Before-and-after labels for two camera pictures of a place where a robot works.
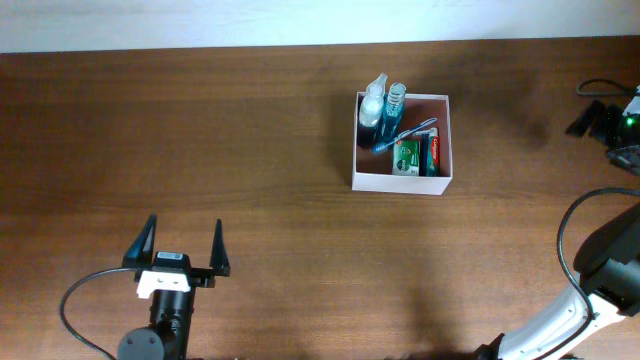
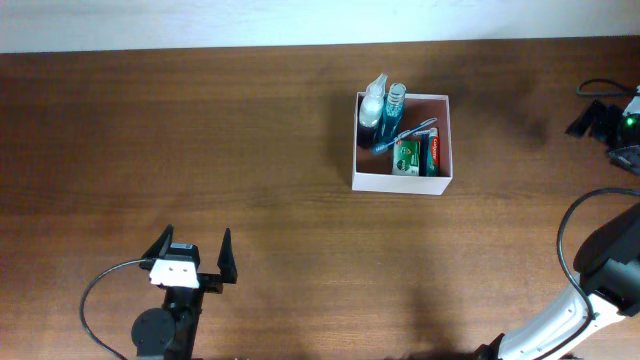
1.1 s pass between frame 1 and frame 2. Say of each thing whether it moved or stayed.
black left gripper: moved
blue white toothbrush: stayed
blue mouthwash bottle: stayed
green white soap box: stayed
